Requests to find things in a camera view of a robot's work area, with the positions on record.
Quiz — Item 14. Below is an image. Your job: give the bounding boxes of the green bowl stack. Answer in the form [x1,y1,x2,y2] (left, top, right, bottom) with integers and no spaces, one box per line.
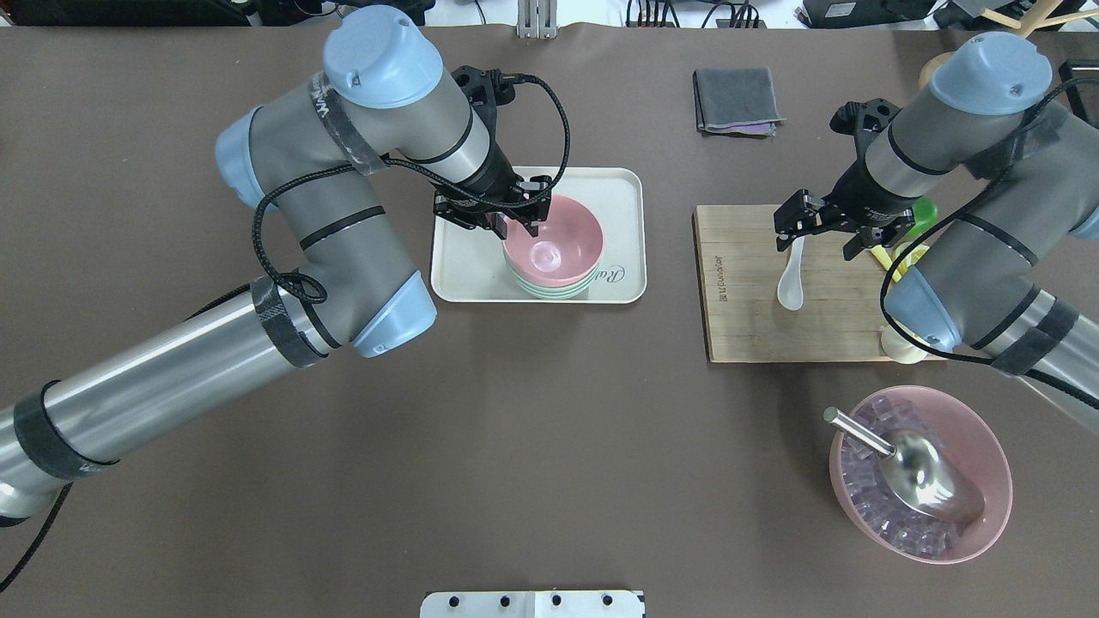
[507,267,598,299]

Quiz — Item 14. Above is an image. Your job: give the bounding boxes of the yellow plastic knife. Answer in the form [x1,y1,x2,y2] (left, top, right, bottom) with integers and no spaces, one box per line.
[869,245,893,271]

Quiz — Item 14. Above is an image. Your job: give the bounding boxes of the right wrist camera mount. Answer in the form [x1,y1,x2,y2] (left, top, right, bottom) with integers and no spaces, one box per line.
[829,98,901,161]

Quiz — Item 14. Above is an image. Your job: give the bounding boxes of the cream serving tray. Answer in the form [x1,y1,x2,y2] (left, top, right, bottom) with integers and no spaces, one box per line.
[429,166,647,304]

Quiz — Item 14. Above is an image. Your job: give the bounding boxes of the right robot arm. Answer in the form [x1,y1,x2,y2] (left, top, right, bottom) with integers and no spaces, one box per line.
[774,32,1098,423]

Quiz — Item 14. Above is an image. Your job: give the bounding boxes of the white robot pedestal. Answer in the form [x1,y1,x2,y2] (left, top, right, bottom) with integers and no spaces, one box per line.
[419,591,647,617]

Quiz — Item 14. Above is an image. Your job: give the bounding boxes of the white ceramic spoon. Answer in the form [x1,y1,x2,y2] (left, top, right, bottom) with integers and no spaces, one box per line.
[776,236,804,312]

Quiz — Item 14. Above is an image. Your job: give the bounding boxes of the small pink bowl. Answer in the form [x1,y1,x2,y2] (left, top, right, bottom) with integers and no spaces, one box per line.
[502,196,604,287]

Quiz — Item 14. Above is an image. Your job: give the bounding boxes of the lemon slice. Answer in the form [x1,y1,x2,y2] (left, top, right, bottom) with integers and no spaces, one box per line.
[892,242,929,282]

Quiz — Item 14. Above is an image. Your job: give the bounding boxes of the grey folded cloth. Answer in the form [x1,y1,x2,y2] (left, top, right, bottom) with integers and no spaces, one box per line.
[692,67,785,137]

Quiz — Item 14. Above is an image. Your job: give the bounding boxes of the bamboo cutting board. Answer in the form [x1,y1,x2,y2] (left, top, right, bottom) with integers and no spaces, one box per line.
[693,205,886,363]

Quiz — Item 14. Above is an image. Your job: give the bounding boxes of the large pink ice bowl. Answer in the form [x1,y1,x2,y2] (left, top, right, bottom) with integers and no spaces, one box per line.
[824,385,1013,566]

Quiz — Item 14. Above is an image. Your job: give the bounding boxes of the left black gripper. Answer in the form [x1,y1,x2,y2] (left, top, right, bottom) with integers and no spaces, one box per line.
[433,146,553,241]

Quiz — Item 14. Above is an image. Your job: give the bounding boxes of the wooden cup stand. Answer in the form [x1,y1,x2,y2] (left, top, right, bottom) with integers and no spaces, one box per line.
[919,0,1091,95]

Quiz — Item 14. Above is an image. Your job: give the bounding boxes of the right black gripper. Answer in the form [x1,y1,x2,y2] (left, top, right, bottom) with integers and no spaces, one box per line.
[774,163,917,261]

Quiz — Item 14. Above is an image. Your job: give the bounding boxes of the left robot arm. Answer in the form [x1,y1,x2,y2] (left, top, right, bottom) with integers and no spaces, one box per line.
[1,5,562,525]

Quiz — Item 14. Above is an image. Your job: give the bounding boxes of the green lime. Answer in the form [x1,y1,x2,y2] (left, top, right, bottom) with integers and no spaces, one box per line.
[907,197,939,236]

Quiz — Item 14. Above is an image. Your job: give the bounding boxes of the metal ice scoop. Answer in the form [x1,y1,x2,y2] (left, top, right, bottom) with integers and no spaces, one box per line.
[822,407,986,525]

